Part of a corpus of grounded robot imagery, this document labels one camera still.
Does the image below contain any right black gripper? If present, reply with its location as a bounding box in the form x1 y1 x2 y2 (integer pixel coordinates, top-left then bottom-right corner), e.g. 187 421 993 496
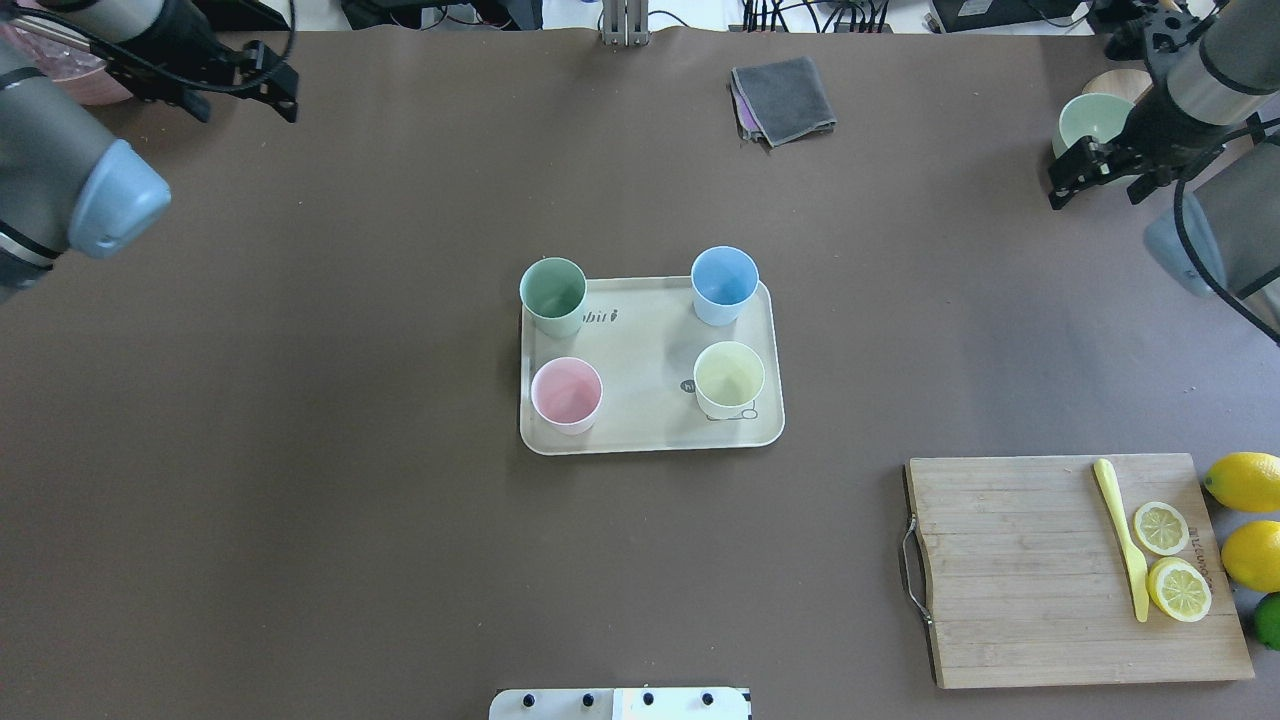
1048 1 1231 210

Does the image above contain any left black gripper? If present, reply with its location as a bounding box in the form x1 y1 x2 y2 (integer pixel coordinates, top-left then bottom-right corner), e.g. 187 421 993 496
100 1 300 123

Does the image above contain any mint green plastic cup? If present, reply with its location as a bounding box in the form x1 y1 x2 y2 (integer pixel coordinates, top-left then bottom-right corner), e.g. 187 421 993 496
518 258 588 338

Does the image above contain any light blue plastic cup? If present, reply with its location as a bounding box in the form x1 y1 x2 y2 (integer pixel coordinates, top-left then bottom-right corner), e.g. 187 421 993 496
690 246 760 327

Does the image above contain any cream white plastic cup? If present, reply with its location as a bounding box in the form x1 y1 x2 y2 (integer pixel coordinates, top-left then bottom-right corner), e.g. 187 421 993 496
692 341 765 420

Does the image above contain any pink plastic cup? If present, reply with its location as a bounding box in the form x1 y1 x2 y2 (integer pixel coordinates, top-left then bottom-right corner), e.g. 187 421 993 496
530 357 604 436

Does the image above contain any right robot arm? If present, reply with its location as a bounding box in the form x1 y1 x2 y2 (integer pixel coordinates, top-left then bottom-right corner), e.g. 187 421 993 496
1047 1 1279 341

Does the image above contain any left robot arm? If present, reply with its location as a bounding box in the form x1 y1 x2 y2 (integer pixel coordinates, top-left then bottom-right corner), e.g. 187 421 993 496
1 1 300 299

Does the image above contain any white rabbit tray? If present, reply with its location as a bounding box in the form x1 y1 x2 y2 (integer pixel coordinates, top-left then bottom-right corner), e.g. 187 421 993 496
518 275 786 456

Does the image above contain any mint green bowl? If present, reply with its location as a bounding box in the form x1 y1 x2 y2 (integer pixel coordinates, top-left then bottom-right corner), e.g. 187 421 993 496
1051 94 1135 159

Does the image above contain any wooden mug tree stand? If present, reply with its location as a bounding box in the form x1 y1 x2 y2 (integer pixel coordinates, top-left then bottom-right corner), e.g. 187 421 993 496
1082 68 1155 105

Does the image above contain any pink bowl with ice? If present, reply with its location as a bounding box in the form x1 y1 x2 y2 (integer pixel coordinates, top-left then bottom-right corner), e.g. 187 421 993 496
3 26 133 106

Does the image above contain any yellow plastic knife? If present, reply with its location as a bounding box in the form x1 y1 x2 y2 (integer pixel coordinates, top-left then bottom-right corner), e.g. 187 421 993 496
1093 457 1151 623

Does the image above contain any grey folded cloth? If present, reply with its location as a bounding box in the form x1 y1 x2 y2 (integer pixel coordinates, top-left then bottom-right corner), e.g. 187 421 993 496
730 56 837 149

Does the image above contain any yellow lemon right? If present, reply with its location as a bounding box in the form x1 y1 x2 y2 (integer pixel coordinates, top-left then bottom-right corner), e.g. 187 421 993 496
1203 452 1279 512

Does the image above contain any yellow lemon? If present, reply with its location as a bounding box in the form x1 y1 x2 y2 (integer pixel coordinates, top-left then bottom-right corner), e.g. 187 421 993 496
1203 452 1279 512
1221 520 1279 594

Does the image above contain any lemon half right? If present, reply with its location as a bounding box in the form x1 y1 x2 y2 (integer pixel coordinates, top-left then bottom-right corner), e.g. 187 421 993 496
1132 501 1190 557

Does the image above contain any lemon half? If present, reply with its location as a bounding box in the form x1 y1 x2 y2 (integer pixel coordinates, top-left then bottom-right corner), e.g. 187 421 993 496
1132 501 1190 557
1147 557 1212 623

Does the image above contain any wooden cutting board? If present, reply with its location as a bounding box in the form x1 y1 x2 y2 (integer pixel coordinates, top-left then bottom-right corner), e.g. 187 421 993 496
904 454 1254 691

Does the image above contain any yellow lemon left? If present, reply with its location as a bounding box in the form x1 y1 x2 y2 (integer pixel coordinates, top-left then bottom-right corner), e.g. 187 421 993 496
1221 520 1279 594

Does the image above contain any lemon half left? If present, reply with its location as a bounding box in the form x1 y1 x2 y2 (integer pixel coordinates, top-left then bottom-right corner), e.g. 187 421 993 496
1147 557 1212 623

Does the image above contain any green lime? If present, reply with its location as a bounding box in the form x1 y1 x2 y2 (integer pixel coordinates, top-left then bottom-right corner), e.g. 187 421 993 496
1252 592 1280 652

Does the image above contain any aluminium frame post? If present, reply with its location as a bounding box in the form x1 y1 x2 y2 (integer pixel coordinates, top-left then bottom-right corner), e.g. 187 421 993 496
600 0 650 47

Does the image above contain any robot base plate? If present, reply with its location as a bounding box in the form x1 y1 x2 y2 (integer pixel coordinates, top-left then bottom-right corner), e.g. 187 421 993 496
488 685 753 719

